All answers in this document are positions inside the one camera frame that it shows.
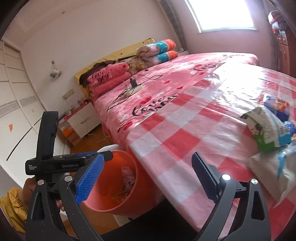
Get silver grey foil bag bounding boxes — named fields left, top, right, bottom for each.
left=247, top=141, right=295, bottom=205

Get white green blue snack bag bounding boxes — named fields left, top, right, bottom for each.
left=240, top=105, right=292, bottom=152

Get purple Vinda tissue pack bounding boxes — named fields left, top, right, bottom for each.
left=263, top=93, right=290, bottom=122

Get blue Vinda tissue pack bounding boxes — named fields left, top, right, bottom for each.
left=283, top=121, right=296, bottom=141

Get yellow sleeve forearm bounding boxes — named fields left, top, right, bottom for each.
left=1, top=187, right=28, bottom=234

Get orange plastic trash bin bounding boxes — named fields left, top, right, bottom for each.
left=83, top=150, right=164, bottom=218

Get person's left hand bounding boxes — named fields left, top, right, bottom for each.
left=20, top=177, right=37, bottom=207

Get orange box on floor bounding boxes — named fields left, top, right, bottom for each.
left=58, top=114, right=81, bottom=146

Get brown paper packets in bin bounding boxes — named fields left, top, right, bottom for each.
left=112, top=166, right=135, bottom=204

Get red white checkered plastic cloth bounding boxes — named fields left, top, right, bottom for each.
left=126, top=63, right=295, bottom=230

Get white bedside cabinet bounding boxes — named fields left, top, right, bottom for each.
left=67, top=102, right=101, bottom=138

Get white wardrobe doors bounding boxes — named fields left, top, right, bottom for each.
left=1, top=42, right=45, bottom=183

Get bed with pink blanket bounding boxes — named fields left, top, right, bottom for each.
left=93, top=52, right=259, bottom=149

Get pink lower pillow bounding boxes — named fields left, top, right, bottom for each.
left=89, top=72, right=131, bottom=98

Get white power strip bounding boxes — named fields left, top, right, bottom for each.
left=120, top=85, right=142, bottom=97

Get black charger plug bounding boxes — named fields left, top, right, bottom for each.
left=130, top=78, right=137, bottom=88

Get pink love you pillow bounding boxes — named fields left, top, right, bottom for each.
left=87, top=62, right=131, bottom=87

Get floral yellow pillow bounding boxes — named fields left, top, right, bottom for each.
left=123, top=55, right=148, bottom=75

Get folded orange blue quilt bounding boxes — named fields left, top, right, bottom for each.
left=137, top=39, right=178, bottom=67

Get yellow headboard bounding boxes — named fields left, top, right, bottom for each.
left=74, top=38, right=155, bottom=98

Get brown wooden drawer cabinet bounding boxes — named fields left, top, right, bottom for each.
left=276, top=28, right=296, bottom=78

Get bright window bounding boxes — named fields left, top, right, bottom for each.
left=185, top=0, right=256, bottom=33

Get folded blankets on cabinet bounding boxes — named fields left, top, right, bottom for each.
left=268, top=11, right=287, bottom=34

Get grey plaid curtain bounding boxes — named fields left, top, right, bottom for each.
left=158, top=0, right=188, bottom=51

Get black charger cable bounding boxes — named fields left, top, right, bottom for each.
left=106, top=69, right=163, bottom=110

